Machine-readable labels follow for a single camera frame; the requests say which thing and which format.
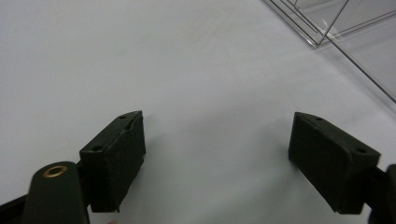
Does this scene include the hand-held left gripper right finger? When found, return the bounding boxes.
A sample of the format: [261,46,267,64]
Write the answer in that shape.
[288,111,381,215]

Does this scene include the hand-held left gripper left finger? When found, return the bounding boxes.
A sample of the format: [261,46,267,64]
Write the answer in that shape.
[78,110,147,214]

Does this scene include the clear acrylic box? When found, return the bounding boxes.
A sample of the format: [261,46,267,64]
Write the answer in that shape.
[263,0,396,105]

